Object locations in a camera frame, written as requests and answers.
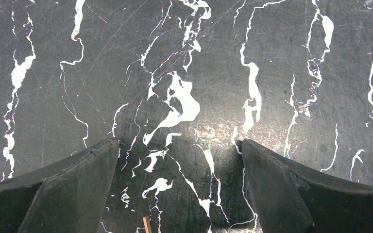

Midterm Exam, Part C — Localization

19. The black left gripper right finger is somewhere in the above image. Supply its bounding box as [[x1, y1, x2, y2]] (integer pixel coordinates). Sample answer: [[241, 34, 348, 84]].
[[241, 139, 373, 233]]

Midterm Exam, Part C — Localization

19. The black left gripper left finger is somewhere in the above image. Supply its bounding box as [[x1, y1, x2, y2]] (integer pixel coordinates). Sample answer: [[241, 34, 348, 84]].
[[0, 138, 119, 233]]

